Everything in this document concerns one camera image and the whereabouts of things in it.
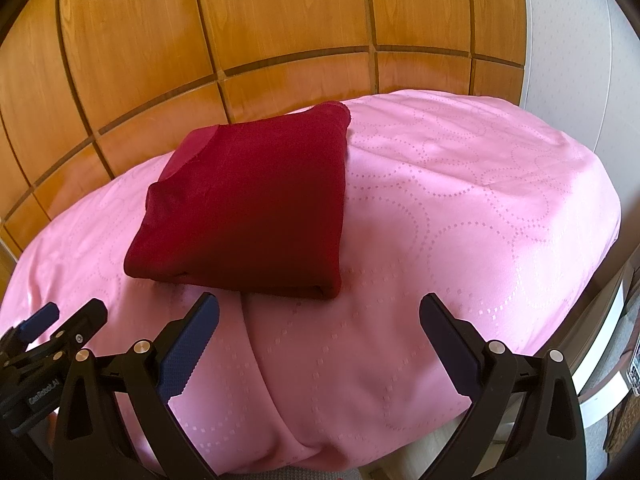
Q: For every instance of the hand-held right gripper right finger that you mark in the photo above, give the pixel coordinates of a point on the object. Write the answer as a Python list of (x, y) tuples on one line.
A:
[(450, 355)]

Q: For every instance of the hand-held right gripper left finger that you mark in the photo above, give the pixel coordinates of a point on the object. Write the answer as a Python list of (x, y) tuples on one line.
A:
[(187, 350)]

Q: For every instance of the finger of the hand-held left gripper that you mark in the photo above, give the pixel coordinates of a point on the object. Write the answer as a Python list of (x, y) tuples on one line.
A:
[(82, 325), (37, 322)]

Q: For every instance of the dark red shirt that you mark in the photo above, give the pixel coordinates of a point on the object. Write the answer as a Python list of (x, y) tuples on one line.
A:
[(250, 210)]

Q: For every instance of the pink bedspread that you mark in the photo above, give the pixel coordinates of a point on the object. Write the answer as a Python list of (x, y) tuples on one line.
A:
[(450, 235)]

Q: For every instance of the clear plastic container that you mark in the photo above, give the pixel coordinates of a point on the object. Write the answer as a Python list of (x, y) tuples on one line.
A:
[(634, 365)]

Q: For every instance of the brown woven basket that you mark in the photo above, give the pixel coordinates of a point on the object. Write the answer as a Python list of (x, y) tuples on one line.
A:
[(625, 430)]

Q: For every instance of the wooden wardrobe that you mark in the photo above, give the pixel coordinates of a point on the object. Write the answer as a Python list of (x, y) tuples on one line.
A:
[(300, 10)]

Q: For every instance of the white bed frame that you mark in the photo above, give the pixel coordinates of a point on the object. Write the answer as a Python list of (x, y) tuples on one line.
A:
[(600, 350)]

